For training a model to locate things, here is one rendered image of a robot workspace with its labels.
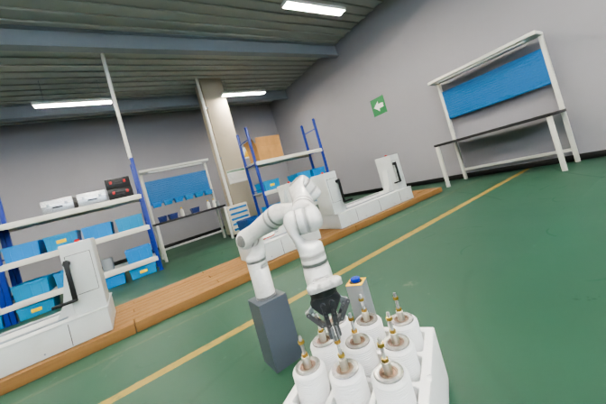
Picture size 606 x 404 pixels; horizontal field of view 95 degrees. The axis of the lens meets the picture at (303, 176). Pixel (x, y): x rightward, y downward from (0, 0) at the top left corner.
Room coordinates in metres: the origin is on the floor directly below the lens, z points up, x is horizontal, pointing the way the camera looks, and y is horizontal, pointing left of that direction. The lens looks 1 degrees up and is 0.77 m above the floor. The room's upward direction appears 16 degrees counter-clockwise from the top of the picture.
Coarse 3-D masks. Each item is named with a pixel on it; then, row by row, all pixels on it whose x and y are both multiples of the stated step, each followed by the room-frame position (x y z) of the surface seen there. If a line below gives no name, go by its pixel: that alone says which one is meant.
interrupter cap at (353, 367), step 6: (348, 360) 0.79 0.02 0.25; (354, 360) 0.78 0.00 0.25; (336, 366) 0.77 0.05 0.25; (354, 366) 0.75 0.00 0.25; (336, 372) 0.75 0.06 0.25; (342, 372) 0.75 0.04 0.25; (348, 372) 0.74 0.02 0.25; (354, 372) 0.73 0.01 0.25; (336, 378) 0.73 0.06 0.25; (342, 378) 0.73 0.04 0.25; (348, 378) 0.72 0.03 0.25
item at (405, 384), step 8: (408, 376) 0.68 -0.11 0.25; (376, 384) 0.68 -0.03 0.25; (384, 384) 0.67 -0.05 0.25; (392, 384) 0.67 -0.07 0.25; (400, 384) 0.66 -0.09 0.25; (408, 384) 0.67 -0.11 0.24; (376, 392) 0.69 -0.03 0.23; (384, 392) 0.67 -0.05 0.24; (392, 392) 0.66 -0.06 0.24; (400, 392) 0.66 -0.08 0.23; (408, 392) 0.67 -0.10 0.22; (384, 400) 0.67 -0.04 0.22; (392, 400) 0.66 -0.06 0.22; (400, 400) 0.66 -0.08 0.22; (408, 400) 0.66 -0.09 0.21; (416, 400) 0.69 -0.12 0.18
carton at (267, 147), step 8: (264, 136) 6.06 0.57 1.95; (272, 136) 6.18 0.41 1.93; (248, 144) 6.10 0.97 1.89; (256, 144) 5.93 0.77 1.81; (264, 144) 6.05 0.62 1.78; (272, 144) 6.18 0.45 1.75; (248, 152) 6.28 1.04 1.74; (256, 152) 5.99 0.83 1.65; (264, 152) 6.03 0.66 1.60; (272, 152) 6.15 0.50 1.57; (280, 152) 6.27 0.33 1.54; (256, 160) 6.06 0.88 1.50
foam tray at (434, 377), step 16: (432, 336) 0.90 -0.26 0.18; (432, 352) 0.84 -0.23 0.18; (432, 368) 0.78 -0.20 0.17; (368, 384) 0.79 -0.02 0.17; (416, 384) 0.73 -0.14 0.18; (432, 384) 0.74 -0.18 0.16; (448, 384) 0.92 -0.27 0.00; (288, 400) 0.80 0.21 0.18; (432, 400) 0.70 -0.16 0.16; (448, 400) 0.86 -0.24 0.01
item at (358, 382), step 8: (360, 368) 0.75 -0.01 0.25; (360, 376) 0.73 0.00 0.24; (336, 384) 0.72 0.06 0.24; (344, 384) 0.71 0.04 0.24; (352, 384) 0.71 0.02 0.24; (360, 384) 0.72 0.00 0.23; (336, 392) 0.73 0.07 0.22; (344, 392) 0.71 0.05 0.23; (352, 392) 0.71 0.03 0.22; (360, 392) 0.72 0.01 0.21; (368, 392) 0.74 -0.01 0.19; (336, 400) 0.74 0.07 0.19; (344, 400) 0.72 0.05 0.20; (352, 400) 0.71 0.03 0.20; (360, 400) 0.72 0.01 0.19; (368, 400) 0.73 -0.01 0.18
